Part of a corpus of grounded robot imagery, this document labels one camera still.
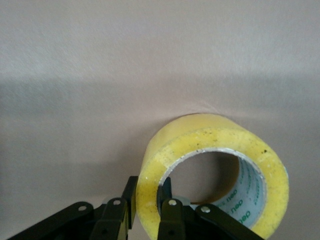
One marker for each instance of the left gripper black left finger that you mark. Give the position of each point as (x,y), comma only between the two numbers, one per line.
(110,220)

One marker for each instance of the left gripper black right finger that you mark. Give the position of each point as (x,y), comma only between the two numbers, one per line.
(175,220)

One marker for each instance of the yellow packing tape roll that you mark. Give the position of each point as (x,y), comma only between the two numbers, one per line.
(225,137)

